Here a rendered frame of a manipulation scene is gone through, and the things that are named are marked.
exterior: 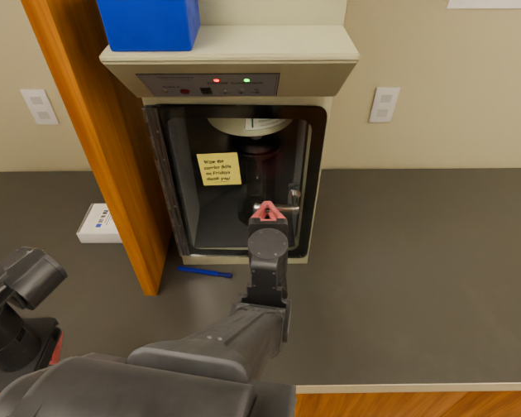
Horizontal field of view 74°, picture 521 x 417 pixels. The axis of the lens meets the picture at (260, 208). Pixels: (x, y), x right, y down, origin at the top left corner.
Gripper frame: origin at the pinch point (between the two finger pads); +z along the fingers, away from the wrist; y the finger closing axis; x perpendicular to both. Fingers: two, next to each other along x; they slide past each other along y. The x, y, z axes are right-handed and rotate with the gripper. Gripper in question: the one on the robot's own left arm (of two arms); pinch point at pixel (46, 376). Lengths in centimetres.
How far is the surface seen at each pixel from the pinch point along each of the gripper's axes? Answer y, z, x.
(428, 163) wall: 76, 16, -94
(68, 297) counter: 24.1, 15.8, 11.8
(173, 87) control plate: 27.3, -34.5, -21.5
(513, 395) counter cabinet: 6, 32, -94
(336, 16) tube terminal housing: 33, -42, -45
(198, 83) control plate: 26, -35, -25
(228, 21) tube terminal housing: 33, -42, -30
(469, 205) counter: 54, 16, -98
